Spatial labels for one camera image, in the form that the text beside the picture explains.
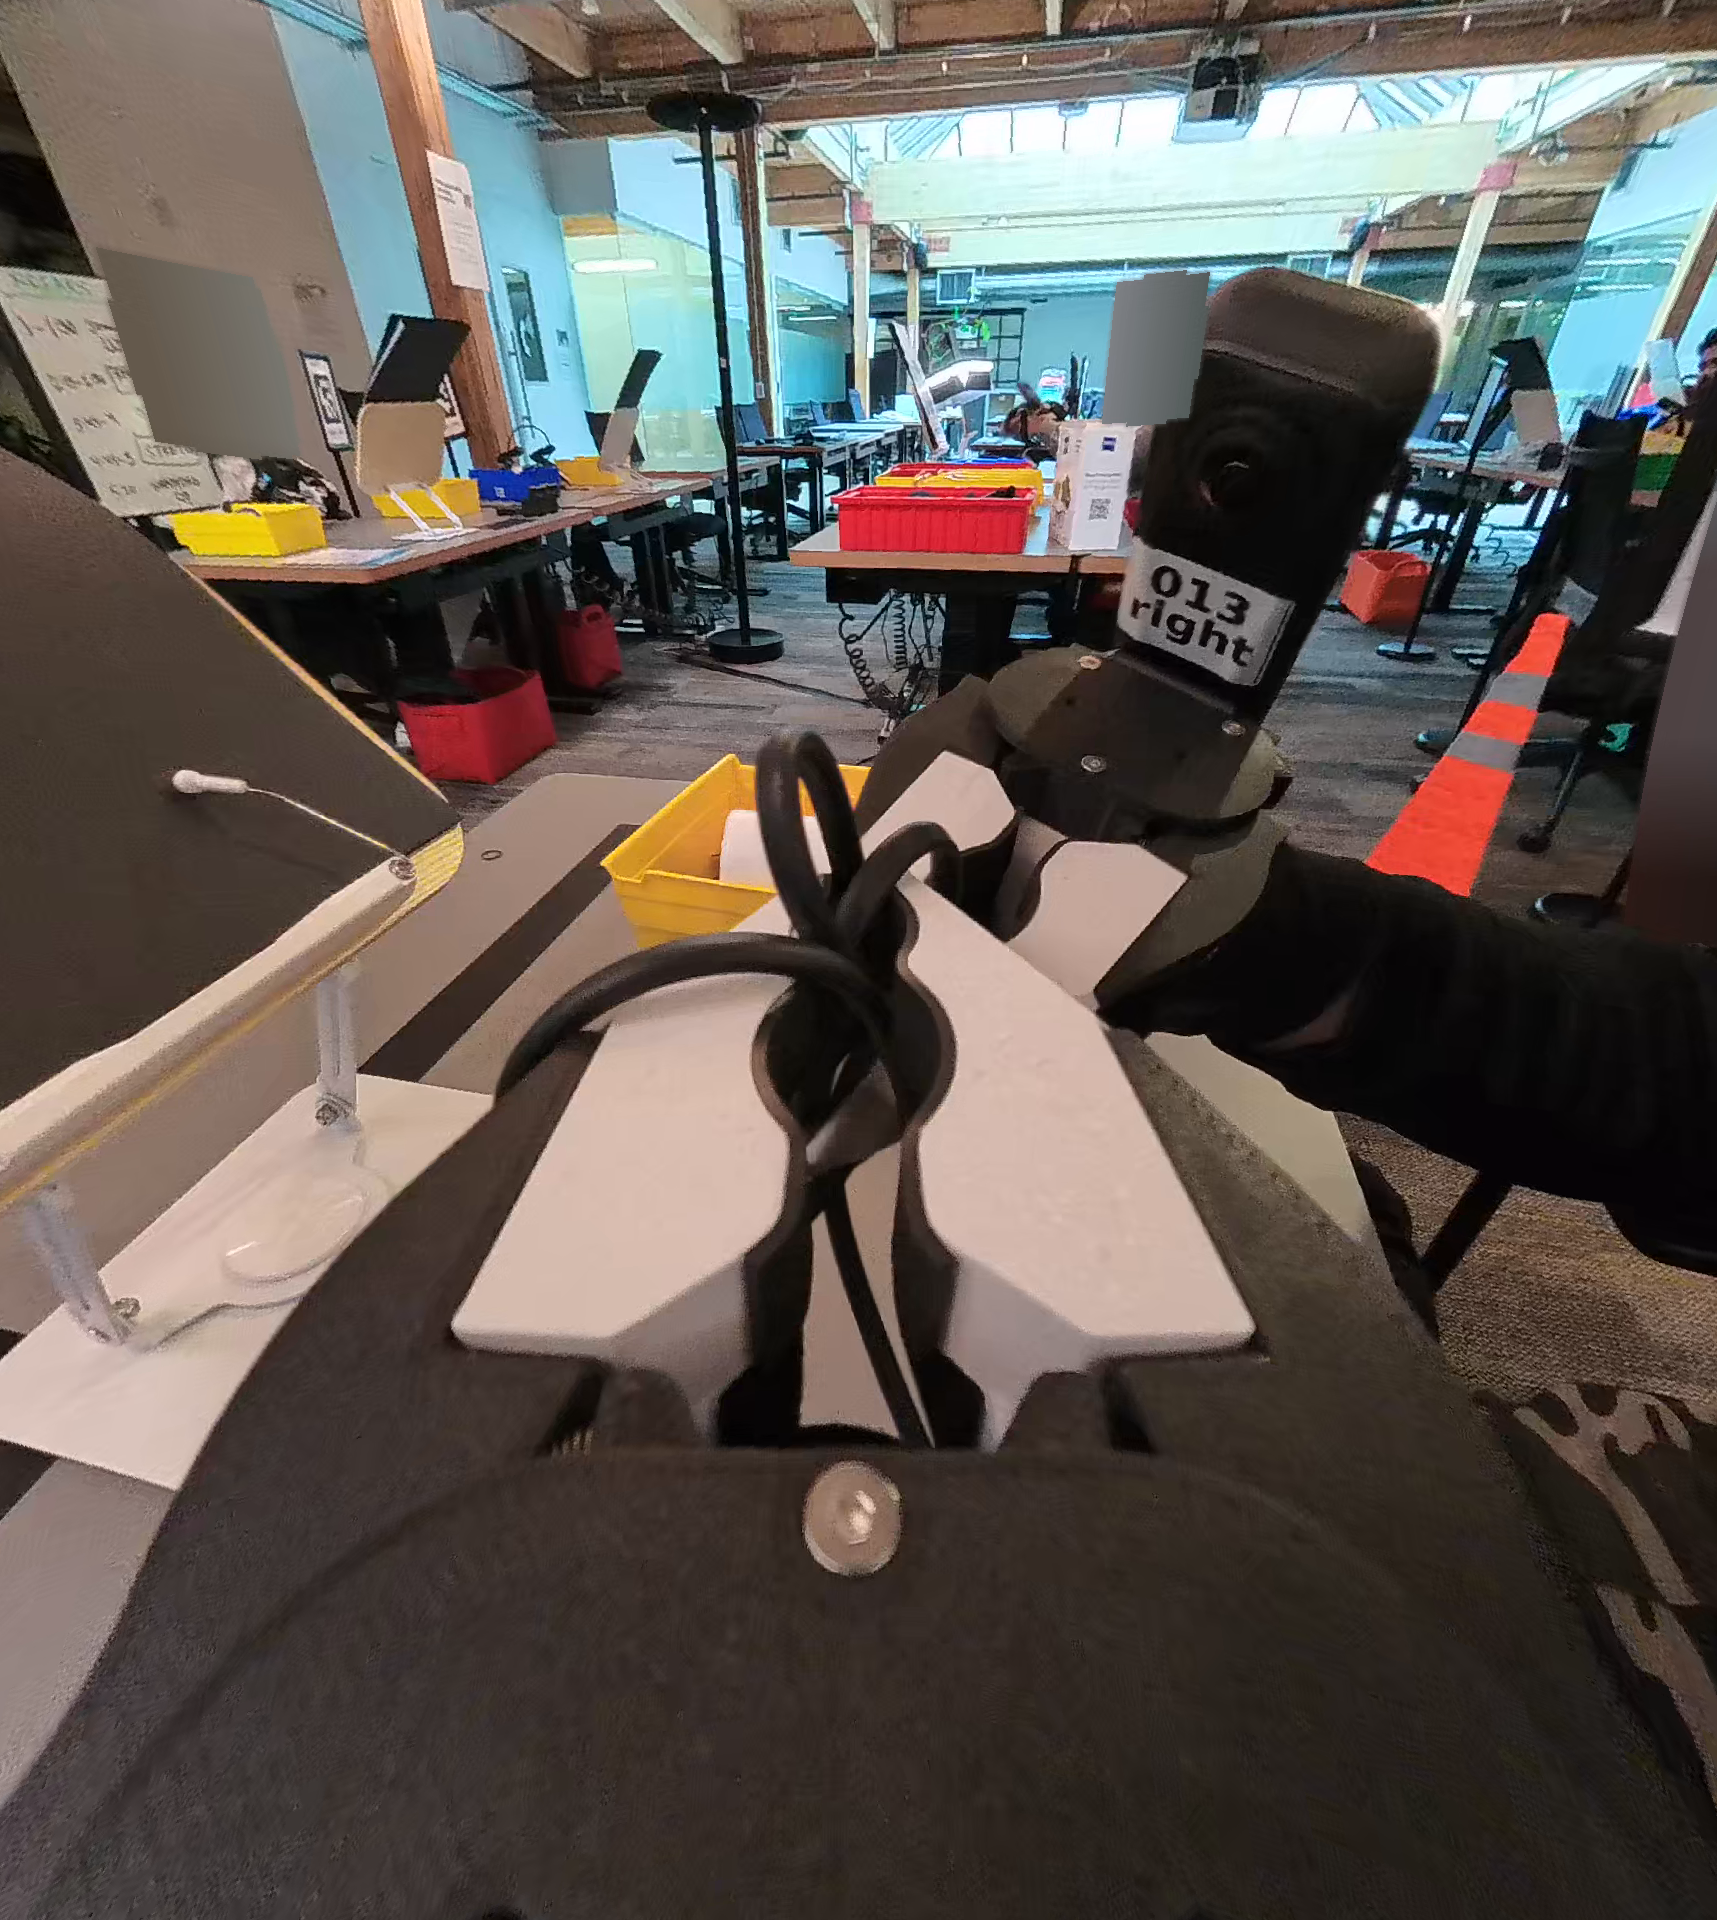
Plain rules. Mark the small blue bin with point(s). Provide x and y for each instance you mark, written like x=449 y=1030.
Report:
x=521 y=485

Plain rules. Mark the yellow plastic bin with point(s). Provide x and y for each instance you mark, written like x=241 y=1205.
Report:
x=695 y=871

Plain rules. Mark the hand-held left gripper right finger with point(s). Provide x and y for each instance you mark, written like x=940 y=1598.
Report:
x=1084 y=1201

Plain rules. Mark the red plastic bin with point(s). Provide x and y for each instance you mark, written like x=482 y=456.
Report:
x=1384 y=586
x=484 y=727
x=934 y=516

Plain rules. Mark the person's right forearm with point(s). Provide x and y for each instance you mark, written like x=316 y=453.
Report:
x=1520 y=1036

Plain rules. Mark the long wooden desk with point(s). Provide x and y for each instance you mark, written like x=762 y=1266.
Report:
x=439 y=556

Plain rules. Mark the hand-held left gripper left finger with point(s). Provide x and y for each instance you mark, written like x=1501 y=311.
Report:
x=619 y=1201

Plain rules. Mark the black round-top pole stand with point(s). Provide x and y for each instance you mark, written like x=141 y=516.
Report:
x=714 y=361

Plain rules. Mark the white board stand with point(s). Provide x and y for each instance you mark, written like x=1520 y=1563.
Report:
x=199 y=1260

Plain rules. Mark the whiteboard with writing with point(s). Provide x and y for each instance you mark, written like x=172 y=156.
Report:
x=94 y=390

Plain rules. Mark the wooden board with black mat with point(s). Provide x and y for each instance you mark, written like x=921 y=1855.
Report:
x=78 y=810

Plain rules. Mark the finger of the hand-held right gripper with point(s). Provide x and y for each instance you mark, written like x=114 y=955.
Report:
x=1100 y=916
x=934 y=810

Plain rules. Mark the small wooden desk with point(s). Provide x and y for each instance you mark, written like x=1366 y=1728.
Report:
x=950 y=571

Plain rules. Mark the orange traffic cone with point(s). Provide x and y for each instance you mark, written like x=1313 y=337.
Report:
x=1474 y=796

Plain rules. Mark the small yellow bin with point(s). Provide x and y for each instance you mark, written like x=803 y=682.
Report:
x=251 y=528

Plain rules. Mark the person's camouflage pants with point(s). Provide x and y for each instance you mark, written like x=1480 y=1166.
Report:
x=1700 y=1621

